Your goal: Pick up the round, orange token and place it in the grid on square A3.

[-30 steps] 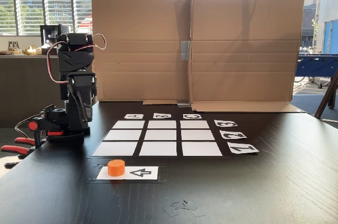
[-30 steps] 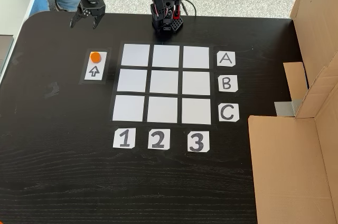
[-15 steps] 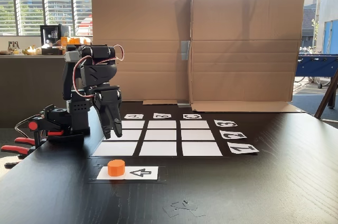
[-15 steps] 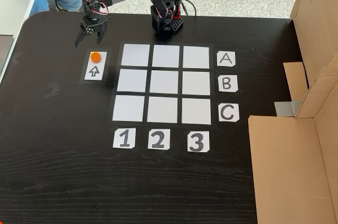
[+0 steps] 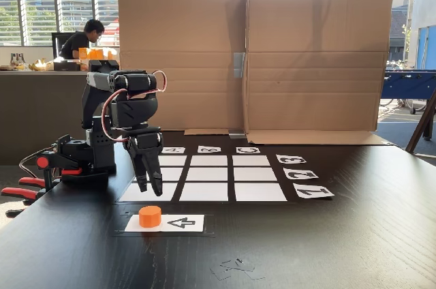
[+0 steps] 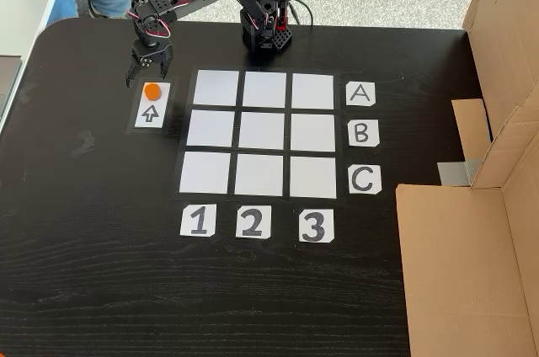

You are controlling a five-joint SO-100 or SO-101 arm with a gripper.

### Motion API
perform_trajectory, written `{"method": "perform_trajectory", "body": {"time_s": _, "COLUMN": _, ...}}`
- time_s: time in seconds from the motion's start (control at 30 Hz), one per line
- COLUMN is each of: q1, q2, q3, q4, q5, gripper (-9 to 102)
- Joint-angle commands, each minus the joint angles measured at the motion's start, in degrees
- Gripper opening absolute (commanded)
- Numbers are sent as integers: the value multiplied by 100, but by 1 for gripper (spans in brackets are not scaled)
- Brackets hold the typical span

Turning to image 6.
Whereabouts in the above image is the white arrow paper sheet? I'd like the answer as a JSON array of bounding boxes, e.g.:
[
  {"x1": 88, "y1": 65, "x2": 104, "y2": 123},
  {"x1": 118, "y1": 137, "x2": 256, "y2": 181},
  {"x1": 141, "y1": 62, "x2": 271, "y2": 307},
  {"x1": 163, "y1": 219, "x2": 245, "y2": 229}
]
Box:
[{"x1": 126, "y1": 76, "x2": 175, "y2": 136}]

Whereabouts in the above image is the black power cable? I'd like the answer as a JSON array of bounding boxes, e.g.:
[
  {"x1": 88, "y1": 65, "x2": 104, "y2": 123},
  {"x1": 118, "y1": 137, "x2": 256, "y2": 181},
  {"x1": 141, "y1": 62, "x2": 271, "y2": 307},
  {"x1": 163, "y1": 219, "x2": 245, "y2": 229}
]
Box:
[{"x1": 289, "y1": 0, "x2": 315, "y2": 28}]

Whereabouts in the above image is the paper sheet number 3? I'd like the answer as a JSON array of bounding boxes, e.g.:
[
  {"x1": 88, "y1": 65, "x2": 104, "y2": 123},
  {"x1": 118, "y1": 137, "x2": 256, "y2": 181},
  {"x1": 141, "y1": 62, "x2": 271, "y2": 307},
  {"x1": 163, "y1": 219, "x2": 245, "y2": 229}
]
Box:
[{"x1": 298, "y1": 208, "x2": 336, "y2": 243}]

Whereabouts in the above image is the brown cardboard panel, small flap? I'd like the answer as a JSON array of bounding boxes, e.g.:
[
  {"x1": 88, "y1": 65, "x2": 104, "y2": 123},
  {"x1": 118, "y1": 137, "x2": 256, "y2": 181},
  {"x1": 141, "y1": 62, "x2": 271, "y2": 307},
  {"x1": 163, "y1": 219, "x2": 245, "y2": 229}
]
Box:
[{"x1": 451, "y1": 0, "x2": 539, "y2": 164}]

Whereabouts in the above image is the red and black clamp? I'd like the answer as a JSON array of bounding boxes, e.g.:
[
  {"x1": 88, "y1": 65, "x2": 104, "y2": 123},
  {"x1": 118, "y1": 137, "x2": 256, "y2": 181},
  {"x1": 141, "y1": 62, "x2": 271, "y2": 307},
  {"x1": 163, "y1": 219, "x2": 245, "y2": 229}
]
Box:
[{"x1": 275, "y1": 0, "x2": 292, "y2": 32}]

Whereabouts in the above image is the white nine-square grid sheet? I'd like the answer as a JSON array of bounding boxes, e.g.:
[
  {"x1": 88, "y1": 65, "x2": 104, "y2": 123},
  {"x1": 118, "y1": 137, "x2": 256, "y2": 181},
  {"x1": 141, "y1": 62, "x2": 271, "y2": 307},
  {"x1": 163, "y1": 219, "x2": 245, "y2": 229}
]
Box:
[{"x1": 176, "y1": 68, "x2": 342, "y2": 200}]

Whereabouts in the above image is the round orange token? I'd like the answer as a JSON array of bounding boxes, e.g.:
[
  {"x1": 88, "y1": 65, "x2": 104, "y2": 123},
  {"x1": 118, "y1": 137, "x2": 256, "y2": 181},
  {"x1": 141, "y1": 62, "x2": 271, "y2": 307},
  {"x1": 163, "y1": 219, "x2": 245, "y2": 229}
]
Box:
[{"x1": 142, "y1": 83, "x2": 163, "y2": 102}]

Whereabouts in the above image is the paper sheet number 2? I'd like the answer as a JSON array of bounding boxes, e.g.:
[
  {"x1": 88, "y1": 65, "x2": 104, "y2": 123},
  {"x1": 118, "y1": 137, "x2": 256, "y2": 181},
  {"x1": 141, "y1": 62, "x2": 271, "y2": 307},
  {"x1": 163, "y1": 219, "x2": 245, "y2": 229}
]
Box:
[{"x1": 235, "y1": 205, "x2": 273, "y2": 240}]

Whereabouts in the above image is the paper sheet letter A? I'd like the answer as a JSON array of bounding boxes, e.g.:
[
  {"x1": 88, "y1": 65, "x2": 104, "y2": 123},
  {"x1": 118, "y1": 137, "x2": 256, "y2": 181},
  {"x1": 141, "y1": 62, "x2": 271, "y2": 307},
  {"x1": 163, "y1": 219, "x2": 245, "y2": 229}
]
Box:
[{"x1": 345, "y1": 82, "x2": 376, "y2": 108}]

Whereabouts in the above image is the brown cardboard panel, large flap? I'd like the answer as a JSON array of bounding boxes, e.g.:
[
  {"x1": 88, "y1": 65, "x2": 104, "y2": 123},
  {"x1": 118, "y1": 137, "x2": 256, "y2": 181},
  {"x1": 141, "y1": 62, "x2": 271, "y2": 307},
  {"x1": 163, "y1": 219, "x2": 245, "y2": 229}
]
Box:
[{"x1": 395, "y1": 78, "x2": 539, "y2": 357}]

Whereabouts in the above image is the paper sheet letter C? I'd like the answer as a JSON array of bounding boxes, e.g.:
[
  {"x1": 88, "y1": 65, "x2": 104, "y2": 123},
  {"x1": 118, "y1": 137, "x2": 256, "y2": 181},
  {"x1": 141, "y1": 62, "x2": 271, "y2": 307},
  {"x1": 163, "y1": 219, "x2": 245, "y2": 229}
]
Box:
[{"x1": 348, "y1": 164, "x2": 382, "y2": 195}]

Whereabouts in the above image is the paper sheet number 1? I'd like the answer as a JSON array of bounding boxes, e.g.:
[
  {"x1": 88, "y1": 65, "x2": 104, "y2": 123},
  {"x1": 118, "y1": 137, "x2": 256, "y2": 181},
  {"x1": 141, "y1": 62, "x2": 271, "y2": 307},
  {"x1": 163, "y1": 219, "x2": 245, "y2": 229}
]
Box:
[{"x1": 179, "y1": 204, "x2": 217, "y2": 238}]

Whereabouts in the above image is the paper sheet letter B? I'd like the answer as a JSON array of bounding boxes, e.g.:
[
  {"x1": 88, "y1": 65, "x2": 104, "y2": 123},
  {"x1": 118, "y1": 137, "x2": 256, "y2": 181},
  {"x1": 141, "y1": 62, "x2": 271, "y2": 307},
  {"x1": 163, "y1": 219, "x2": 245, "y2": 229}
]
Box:
[{"x1": 348, "y1": 120, "x2": 382, "y2": 147}]

